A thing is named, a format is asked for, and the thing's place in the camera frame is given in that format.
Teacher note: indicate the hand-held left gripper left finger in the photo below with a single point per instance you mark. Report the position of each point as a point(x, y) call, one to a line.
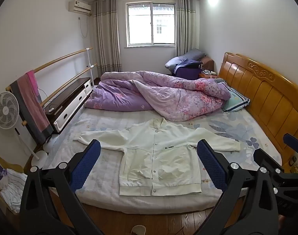
point(86, 166)

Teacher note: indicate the white button jacket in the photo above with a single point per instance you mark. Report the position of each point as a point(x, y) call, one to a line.
point(158, 156)

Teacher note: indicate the light blue printed pillow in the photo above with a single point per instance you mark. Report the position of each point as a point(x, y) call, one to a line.
point(234, 100)

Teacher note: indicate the grey beige curtain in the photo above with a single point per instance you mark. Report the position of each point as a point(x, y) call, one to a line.
point(107, 36)
point(187, 24)

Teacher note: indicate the dark purple cloth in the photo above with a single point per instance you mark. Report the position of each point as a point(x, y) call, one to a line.
point(188, 72)

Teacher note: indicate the bed with floral sheet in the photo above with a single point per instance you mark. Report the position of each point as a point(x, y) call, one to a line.
point(107, 173)

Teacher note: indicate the purple floral quilt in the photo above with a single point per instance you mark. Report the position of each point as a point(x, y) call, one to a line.
point(163, 95)

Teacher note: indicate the brown nightstand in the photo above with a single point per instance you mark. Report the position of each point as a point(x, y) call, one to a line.
point(209, 62)

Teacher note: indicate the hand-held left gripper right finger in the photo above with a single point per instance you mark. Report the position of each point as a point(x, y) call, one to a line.
point(211, 164)

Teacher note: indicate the white air conditioner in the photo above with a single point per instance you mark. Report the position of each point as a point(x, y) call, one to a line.
point(80, 7)

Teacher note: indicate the white standing fan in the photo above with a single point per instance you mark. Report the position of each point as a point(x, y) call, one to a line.
point(5, 110)

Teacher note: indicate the white shoe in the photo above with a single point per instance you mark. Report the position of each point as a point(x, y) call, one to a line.
point(138, 230)

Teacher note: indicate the small remote control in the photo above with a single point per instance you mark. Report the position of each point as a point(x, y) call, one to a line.
point(51, 110)

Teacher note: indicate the wooden headboard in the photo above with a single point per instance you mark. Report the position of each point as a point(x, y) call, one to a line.
point(266, 98)

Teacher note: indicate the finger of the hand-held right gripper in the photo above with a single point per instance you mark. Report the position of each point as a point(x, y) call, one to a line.
point(266, 158)
point(294, 142)

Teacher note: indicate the white rail post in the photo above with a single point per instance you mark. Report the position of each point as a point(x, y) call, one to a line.
point(90, 63)

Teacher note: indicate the window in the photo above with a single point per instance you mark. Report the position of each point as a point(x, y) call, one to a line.
point(151, 24)

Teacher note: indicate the wooden wall rail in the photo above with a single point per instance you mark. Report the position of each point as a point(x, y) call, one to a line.
point(73, 77)
point(58, 59)

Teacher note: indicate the dark white low cabinet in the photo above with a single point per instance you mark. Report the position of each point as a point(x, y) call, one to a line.
point(68, 98)

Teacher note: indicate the pink grey towel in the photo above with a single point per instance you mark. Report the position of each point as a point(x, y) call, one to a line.
point(29, 102)

